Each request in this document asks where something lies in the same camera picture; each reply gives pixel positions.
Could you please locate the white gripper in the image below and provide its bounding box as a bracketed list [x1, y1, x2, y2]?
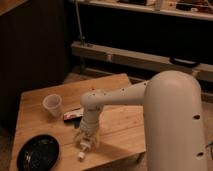
[73, 116, 100, 148]

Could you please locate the white plastic bottle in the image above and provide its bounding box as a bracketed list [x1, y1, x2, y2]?
[78, 139, 92, 161]

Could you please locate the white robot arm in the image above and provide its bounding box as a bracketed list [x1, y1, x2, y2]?
[75, 70, 208, 171]

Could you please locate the small dark box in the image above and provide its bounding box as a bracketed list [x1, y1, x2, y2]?
[63, 108, 84, 123]

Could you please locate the wooden low table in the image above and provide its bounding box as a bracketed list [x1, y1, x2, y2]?
[9, 74, 145, 171]

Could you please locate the black round plate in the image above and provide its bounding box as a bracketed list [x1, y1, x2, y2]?
[16, 134, 60, 171]

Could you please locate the translucent plastic cup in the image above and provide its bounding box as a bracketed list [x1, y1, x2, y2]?
[42, 94, 62, 118]

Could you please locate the metal vertical pole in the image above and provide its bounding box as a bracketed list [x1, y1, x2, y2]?
[74, 0, 85, 45]

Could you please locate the upper shelf board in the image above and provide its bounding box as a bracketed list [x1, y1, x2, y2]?
[68, 0, 213, 21]

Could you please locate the black handle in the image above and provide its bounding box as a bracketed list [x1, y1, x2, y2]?
[169, 57, 200, 68]

